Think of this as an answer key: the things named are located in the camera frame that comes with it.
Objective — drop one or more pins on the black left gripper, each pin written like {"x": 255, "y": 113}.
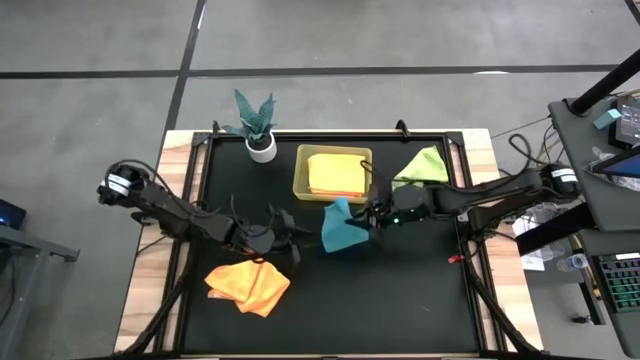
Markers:
{"x": 282, "y": 237}

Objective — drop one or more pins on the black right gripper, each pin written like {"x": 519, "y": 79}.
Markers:
{"x": 384, "y": 210}

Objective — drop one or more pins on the teal microfiber towel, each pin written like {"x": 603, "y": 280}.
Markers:
{"x": 340, "y": 230}

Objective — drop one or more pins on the orange microfiber towel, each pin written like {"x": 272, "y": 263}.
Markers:
{"x": 250, "y": 287}
{"x": 335, "y": 172}

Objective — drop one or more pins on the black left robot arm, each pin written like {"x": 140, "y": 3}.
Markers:
{"x": 170, "y": 210}

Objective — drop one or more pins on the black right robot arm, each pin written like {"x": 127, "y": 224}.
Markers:
{"x": 490, "y": 197}

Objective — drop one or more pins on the green microfiber towel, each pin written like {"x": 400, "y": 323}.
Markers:
{"x": 425, "y": 167}

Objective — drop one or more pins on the yellow translucent plastic bin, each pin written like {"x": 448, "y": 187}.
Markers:
{"x": 300, "y": 172}

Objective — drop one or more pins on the green snake plant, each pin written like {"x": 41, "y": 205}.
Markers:
{"x": 255, "y": 117}

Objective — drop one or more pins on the white paper sheet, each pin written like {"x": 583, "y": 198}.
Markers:
{"x": 532, "y": 260}

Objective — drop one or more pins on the black desk foot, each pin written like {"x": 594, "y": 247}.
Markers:
{"x": 555, "y": 232}

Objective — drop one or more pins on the clear plastic bottle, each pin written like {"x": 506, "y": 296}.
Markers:
{"x": 575, "y": 262}

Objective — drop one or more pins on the grey side desk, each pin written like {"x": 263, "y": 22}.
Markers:
{"x": 610, "y": 205}

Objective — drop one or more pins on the backlit keyboard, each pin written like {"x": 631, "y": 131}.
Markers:
{"x": 620, "y": 282}

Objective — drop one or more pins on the grey desk with legs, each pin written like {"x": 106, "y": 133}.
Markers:
{"x": 30, "y": 245}

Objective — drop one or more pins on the small teal box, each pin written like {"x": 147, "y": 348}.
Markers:
{"x": 607, "y": 119}

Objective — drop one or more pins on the black blue-screen monitor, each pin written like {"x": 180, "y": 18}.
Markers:
{"x": 625, "y": 166}

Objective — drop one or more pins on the black pole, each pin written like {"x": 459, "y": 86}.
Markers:
{"x": 605, "y": 82}

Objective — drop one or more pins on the grey keyboard desk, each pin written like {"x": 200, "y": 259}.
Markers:
{"x": 627, "y": 335}

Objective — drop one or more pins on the black flat device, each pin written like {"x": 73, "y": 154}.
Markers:
{"x": 627, "y": 125}

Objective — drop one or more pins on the blue-lit black device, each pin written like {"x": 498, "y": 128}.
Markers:
{"x": 10, "y": 215}

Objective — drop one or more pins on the black frame clamp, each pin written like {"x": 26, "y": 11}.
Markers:
{"x": 402, "y": 127}
{"x": 216, "y": 127}

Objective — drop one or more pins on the black table frame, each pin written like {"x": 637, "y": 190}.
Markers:
{"x": 501, "y": 310}

